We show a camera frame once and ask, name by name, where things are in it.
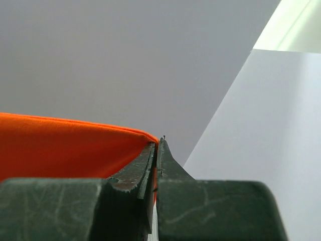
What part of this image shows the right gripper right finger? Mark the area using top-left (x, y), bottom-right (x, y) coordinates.
top-left (156, 139), bottom-right (288, 240)

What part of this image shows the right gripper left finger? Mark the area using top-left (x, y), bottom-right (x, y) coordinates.
top-left (1, 143), bottom-right (156, 240)

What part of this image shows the orange t shirt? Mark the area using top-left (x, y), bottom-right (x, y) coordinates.
top-left (0, 112), bottom-right (160, 201)

